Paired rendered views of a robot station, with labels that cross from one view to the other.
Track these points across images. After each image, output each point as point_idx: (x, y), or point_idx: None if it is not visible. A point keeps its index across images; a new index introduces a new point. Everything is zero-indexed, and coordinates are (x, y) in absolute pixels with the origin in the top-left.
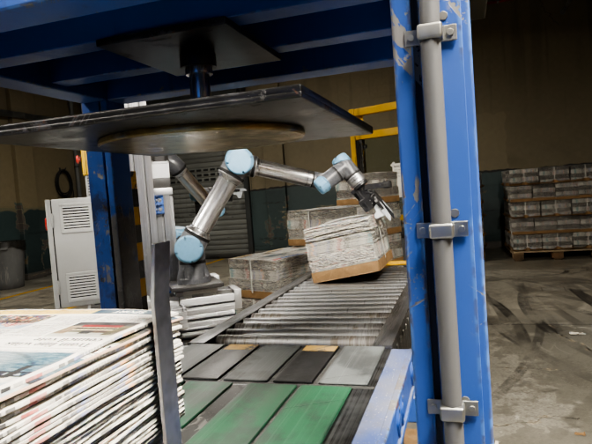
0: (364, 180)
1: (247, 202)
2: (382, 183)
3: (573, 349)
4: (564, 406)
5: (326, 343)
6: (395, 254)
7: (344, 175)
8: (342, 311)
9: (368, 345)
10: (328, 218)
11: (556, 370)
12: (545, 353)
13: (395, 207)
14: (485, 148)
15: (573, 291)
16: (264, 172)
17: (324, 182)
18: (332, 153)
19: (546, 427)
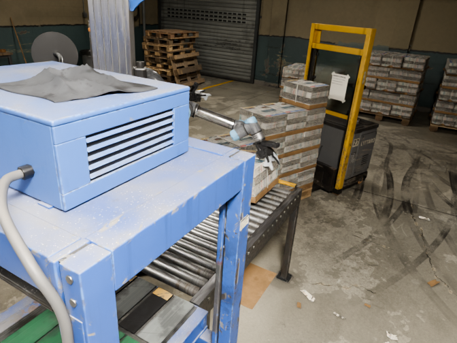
0: (262, 139)
1: (255, 43)
2: (273, 145)
3: (412, 232)
4: (373, 280)
5: (173, 283)
6: (313, 143)
7: (249, 133)
8: (207, 244)
9: (193, 294)
10: (263, 122)
11: (387, 248)
12: (391, 231)
13: (321, 111)
14: (444, 33)
15: (451, 174)
16: (200, 116)
17: (235, 135)
18: (323, 16)
19: (351, 294)
